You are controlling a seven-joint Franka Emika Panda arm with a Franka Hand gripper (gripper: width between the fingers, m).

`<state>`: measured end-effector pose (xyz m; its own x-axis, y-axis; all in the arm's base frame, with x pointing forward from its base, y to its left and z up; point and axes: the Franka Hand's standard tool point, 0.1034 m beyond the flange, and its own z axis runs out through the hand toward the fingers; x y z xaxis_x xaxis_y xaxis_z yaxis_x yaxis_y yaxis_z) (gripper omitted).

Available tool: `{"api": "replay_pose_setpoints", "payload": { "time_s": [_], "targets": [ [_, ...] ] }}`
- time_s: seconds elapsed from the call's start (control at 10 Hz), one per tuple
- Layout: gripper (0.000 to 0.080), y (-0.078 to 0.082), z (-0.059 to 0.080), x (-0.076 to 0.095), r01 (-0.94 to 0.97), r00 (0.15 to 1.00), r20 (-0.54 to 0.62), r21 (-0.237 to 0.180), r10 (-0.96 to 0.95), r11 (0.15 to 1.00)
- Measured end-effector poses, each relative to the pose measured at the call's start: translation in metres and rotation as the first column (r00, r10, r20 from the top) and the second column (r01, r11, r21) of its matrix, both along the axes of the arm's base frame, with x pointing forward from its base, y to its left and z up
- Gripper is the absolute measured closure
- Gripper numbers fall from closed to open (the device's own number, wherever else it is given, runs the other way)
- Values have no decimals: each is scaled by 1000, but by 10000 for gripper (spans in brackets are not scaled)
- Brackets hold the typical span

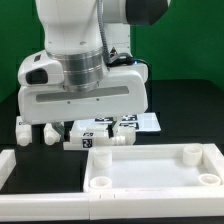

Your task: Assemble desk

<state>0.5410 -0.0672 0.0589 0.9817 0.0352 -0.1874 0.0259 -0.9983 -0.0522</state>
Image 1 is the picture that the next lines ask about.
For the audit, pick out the white marker base sheet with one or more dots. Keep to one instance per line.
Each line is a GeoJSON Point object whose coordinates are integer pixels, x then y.
{"type": "Point", "coordinates": [146, 122]}

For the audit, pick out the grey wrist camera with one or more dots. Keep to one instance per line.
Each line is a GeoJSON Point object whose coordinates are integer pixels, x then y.
{"type": "Point", "coordinates": [42, 72]}

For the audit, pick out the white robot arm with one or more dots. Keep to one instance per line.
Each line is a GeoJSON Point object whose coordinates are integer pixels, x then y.
{"type": "Point", "coordinates": [75, 77]}

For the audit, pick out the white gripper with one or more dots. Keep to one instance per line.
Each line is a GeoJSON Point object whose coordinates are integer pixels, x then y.
{"type": "Point", "coordinates": [121, 92]}

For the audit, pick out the white U-shaped fence frame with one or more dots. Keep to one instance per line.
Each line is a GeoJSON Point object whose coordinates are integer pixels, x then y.
{"type": "Point", "coordinates": [114, 204]}

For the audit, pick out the white desk tabletop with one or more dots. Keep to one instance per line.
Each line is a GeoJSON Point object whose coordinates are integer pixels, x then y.
{"type": "Point", "coordinates": [145, 167]}

